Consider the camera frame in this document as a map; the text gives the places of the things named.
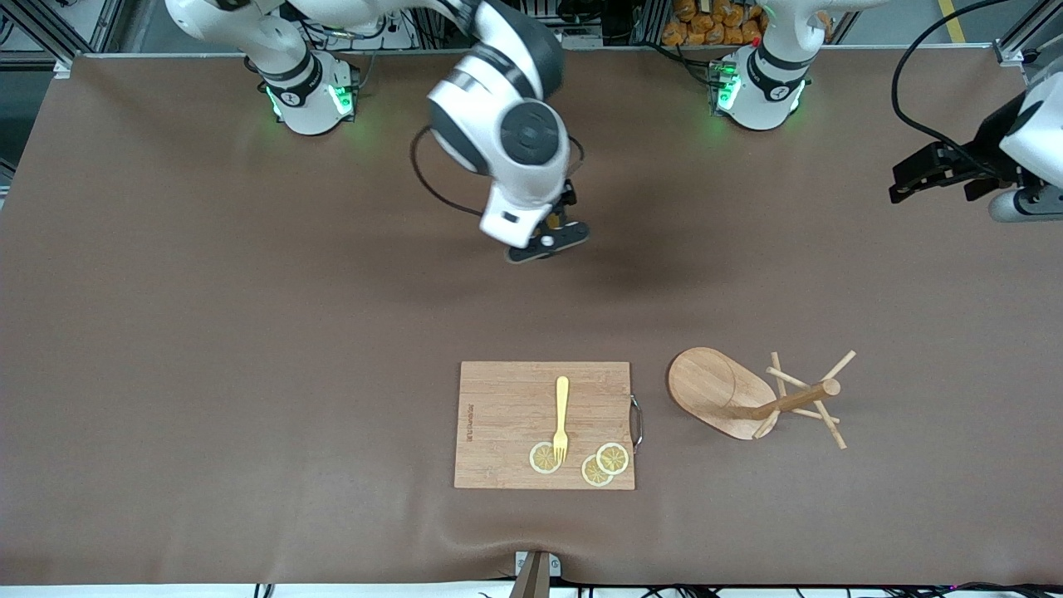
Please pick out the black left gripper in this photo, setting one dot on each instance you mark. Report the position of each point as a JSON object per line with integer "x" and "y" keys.
{"x": 985, "y": 138}

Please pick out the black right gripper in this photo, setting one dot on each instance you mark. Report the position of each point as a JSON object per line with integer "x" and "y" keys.
{"x": 570, "y": 197}

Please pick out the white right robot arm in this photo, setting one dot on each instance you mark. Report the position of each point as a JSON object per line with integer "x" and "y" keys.
{"x": 515, "y": 133}

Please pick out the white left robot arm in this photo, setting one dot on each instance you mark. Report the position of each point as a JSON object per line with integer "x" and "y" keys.
{"x": 768, "y": 83}

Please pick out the wooden mug tree rack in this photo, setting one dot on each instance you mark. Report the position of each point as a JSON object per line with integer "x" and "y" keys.
{"x": 706, "y": 386}

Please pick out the yellow plastic fork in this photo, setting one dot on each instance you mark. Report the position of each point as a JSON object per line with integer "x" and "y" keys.
{"x": 562, "y": 407}

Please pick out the bamboo cutting board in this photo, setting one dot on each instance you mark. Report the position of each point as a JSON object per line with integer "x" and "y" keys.
{"x": 507, "y": 415}

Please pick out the white socket strip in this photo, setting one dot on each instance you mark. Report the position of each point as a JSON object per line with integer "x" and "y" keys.
{"x": 583, "y": 39}

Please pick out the lemon slice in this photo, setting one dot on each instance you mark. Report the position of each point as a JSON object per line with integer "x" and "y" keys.
{"x": 614, "y": 458}
{"x": 541, "y": 459}
{"x": 594, "y": 473}

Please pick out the white power strip with plugs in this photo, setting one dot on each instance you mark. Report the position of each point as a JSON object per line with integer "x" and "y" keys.
{"x": 374, "y": 37}

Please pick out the brown table mat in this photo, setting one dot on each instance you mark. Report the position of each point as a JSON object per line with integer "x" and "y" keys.
{"x": 249, "y": 498}

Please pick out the aluminium frame profile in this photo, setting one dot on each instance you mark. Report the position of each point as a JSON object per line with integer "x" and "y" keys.
{"x": 108, "y": 21}
{"x": 1009, "y": 51}

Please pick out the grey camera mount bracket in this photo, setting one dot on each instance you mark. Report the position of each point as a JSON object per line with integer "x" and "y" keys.
{"x": 536, "y": 577}

